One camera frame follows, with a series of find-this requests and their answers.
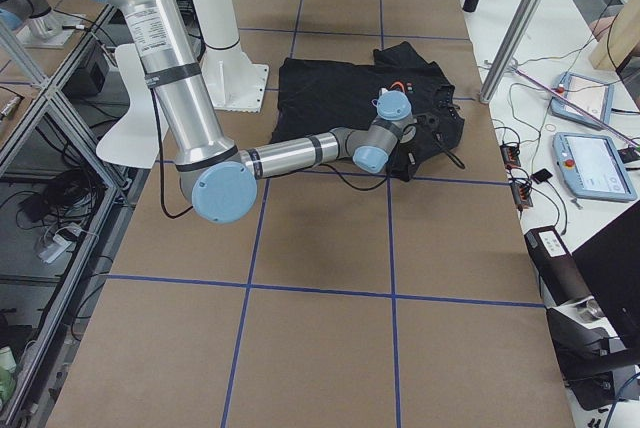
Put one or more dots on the aluminium frame post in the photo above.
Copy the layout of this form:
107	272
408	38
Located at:
513	36

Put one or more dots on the far teach pendant tablet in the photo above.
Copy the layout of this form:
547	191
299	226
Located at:
593	96

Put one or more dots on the near teach pendant tablet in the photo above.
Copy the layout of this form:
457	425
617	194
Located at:
591	167

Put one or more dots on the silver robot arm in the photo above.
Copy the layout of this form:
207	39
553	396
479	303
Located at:
191	57
35	22

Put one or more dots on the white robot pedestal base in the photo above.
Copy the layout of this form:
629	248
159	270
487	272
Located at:
234	83

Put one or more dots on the teach pendant tablet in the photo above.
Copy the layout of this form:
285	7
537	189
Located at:
593	96
591	167

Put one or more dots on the black graphic t-shirt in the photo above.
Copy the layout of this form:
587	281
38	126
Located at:
316	96

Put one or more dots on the black box with label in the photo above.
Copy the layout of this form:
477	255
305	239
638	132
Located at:
555	265

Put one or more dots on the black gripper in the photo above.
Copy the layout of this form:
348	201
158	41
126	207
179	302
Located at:
411	143

